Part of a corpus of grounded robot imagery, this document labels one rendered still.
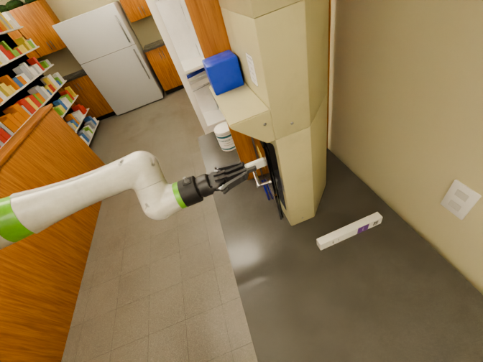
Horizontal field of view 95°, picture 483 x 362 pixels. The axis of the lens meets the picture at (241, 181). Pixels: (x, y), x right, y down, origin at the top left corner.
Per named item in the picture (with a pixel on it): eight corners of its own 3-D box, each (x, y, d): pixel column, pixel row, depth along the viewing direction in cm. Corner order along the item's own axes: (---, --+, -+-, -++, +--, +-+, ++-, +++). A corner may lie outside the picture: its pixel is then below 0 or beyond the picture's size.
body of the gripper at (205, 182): (196, 188, 69) (224, 177, 69) (193, 172, 75) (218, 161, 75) (205, 203, 74) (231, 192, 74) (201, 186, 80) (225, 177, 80)
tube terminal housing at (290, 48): (307, 162, 121) (295, -22, 68) (343, 205, 98) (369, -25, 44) (265, 179, 120) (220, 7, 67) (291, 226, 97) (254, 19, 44)
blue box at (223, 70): (236, 76, 80) (229, 49, 74) (244, 85, 73) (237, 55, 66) (210, 86, 80) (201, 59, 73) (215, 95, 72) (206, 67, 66)
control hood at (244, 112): (244, 99, 88) (237, 74, 81) (276, 141, 64) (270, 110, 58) (217, 110, 88) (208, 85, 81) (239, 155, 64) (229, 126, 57)
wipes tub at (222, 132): (236, 137, 156) (230, 118, 146) (241, 146, 147) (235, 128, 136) (219, 144, 156) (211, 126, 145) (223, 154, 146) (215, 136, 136)
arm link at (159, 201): (155, 217, 80) (146, 230, 70) (139, 187, 78) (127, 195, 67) (191, 203, 81) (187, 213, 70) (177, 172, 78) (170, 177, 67)
